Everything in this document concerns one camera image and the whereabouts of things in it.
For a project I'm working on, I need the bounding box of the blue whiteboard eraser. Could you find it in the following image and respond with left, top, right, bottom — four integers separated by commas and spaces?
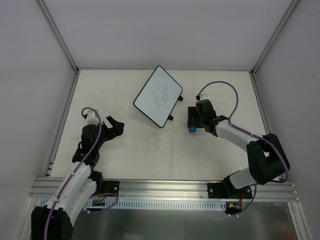
188, 126, 197, 133

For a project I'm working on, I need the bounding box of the white board with black frame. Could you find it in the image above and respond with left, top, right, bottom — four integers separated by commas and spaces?
133, 65, 183, 128

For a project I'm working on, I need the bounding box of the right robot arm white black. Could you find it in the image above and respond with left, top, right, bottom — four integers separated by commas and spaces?
187, 99, 290, 199

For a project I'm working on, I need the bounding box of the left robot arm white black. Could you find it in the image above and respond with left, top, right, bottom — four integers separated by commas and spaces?
31, 111, 125, 240

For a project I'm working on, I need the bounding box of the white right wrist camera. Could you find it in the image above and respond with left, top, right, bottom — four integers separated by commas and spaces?
195, 93, 210, 101

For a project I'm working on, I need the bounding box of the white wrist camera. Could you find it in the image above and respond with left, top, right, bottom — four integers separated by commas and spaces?
195, 93, 210, 101
85, 110, 100, 126

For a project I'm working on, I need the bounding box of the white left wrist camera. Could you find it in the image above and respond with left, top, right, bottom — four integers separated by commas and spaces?
85, 110, 100, 126

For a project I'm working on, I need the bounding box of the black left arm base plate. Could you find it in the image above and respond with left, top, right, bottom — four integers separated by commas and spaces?
94, 180, 120, 196

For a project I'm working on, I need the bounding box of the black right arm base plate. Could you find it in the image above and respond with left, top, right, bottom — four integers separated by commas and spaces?
206, 182, 253, 200

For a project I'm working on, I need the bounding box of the white slotted cable duct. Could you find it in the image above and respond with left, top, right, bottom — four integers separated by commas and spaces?
38, 197, 227, 212

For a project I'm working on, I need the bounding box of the aluminium front rail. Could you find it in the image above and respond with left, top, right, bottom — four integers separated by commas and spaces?
28, 177, 300, 202

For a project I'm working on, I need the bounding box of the left aluminium frame post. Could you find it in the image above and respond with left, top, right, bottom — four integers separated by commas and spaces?
35, 0, 79, 74

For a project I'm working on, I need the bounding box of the aluminium frame post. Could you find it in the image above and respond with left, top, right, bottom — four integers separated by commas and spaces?
35, 0, 79, 74
250, 0, 300, 76

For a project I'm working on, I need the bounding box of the right aluminium frame post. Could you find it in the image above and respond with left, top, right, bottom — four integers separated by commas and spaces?
250, 0, 300, 76

